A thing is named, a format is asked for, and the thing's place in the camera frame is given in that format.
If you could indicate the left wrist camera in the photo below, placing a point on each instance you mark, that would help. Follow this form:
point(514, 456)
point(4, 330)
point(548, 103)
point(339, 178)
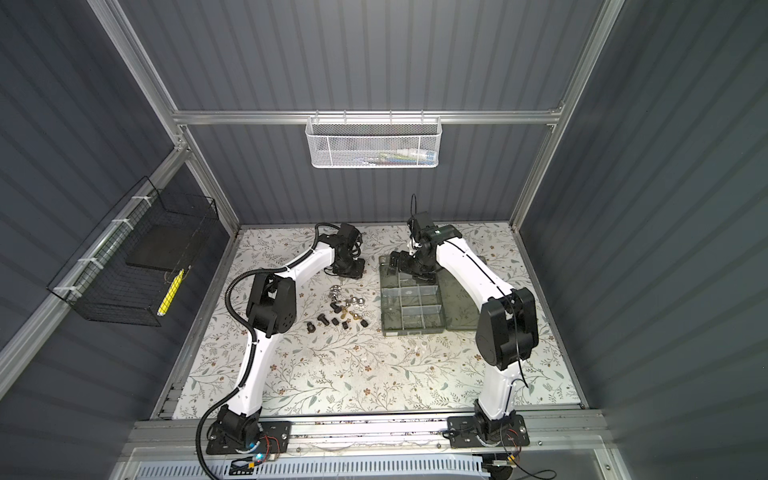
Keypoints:
point(348, 234)

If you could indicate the black wire basket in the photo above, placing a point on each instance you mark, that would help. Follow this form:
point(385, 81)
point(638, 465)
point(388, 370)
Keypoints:
point(124, 274)

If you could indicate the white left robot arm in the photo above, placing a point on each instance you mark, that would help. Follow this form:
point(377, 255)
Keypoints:
point(264, 302)

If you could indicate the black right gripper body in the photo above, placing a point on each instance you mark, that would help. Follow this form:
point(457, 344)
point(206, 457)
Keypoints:
point(413, 265)

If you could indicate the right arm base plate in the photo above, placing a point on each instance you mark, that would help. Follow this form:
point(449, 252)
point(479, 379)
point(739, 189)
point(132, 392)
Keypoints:
point(475, 431)

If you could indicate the translucent green organizer box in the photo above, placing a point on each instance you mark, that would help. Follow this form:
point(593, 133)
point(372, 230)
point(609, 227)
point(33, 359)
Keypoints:
point(412, 306)

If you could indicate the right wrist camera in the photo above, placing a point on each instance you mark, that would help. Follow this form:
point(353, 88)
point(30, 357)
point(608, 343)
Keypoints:
point(424, 231)

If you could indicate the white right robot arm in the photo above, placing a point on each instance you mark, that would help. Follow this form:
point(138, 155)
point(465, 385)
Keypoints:
point(507, 327)

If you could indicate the white wire mesh basket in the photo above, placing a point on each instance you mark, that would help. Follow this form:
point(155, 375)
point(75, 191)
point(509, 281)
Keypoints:
point(388, 145)

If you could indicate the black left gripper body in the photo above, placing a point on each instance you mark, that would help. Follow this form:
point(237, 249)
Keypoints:
point(352, 268)

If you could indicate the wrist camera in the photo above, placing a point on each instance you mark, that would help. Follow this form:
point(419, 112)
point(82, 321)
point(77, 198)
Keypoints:
point(424, 231)
point(348, 234)

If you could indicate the yellow marker pen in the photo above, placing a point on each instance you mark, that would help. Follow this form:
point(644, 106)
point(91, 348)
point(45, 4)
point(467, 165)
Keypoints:
point(170, 295)

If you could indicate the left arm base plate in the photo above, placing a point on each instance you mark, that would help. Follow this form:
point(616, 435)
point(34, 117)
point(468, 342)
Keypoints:
point(270, 437)

